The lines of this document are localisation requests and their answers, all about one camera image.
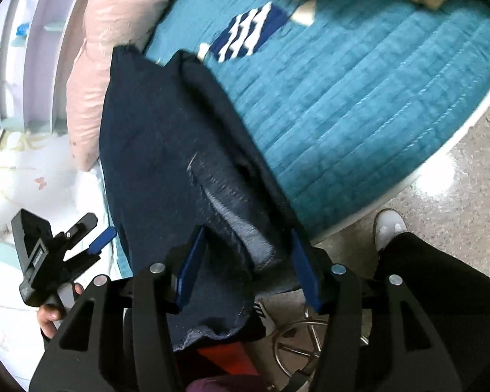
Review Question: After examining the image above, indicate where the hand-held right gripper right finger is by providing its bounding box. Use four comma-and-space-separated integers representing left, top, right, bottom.
292, 231, 460, 392

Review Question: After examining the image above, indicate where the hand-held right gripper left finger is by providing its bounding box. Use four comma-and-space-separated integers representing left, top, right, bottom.
28, 226, 207, 392

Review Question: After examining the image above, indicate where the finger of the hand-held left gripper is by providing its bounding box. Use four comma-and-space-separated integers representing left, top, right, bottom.
67, 228, 117, 282
52, 212, 98, 251

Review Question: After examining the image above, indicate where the dark denim jacket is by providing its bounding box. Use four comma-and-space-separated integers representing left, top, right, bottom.
99, 45, 311, 352

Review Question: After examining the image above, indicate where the person's left hand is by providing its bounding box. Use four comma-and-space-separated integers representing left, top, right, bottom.
37, 284, 85, 339

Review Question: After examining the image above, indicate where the black striped shoe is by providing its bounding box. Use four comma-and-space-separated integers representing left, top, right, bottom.
251, 300, 277, 339

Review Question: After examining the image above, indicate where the chrome stool base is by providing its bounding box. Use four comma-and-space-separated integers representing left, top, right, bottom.
273, 305, 370, 381

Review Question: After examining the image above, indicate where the butterfly print wardrobe panel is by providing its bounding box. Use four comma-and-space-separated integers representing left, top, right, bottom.
0, 128, 107, 237

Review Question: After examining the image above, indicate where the person's white shoe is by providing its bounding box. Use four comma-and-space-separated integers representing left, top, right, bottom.
372, 209, 407, 254

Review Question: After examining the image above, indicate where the red object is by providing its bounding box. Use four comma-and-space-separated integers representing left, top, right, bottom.
196, 343, 251, 377

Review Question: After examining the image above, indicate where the maroon cloth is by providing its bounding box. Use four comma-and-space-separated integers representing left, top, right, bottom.
188, 376, 270, 392

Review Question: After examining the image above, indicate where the person's black trouser leg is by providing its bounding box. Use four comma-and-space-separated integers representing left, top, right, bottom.
367, 232, 490, 381

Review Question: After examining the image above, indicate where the teal quilted bed mat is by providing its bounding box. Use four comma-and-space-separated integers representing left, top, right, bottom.
145, 0, 490, 241

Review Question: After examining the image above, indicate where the pink pillow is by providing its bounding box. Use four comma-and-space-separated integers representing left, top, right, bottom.
66, 0, 197, 172

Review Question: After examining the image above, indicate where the lilac wall shelf unit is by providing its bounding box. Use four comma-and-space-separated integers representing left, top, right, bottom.
8, 0, 107, 135

